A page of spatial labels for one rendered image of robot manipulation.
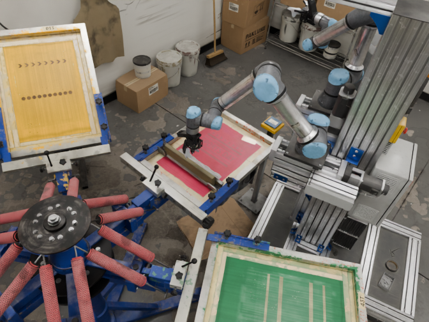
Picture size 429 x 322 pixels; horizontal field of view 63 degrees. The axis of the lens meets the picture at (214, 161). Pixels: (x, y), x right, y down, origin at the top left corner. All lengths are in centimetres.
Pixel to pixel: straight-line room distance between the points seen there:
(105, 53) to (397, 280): 339
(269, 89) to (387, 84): 61
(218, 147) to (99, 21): 200
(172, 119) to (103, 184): 115
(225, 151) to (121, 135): 178
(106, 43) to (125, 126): 88
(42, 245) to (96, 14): 264
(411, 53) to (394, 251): 180
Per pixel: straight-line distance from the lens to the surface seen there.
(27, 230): 170
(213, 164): 229
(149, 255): 178
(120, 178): 351
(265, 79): 161
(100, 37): 393
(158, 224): 315
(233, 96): 187
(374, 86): 194
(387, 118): 203
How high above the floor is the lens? 264
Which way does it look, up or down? 47 degrees down
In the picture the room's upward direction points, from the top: 6 degrees clockwise
